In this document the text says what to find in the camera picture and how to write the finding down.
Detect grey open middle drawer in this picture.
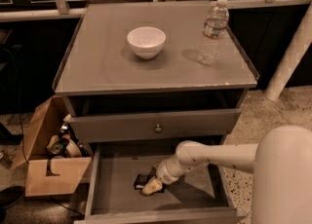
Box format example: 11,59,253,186
75,138,246,224

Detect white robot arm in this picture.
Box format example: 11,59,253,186
142,126,312,224

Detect grey wooden drawer cabinet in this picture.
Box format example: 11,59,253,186
52,1,260,224

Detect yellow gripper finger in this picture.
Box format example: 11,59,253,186
141,176,163,196

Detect clear plastic water bottle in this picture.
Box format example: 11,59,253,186
198,0,229,65

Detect white cup in box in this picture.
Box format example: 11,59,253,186
66,140,82,158

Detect white ceramic bowl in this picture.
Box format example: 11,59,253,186
127,26,167,59

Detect round metal drawer knob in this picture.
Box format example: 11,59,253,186
154,125,163,133

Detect open cardboard box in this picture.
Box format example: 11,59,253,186
10,96,92,197

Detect dark can in box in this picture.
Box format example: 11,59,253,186
51,138,69,155

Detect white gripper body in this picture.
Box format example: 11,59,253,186
156,158,179,185

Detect black rxbar chocolate wrapper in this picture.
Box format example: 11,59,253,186
134,174,165,193

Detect grey upper drawer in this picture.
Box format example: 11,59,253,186
69,109,241,143

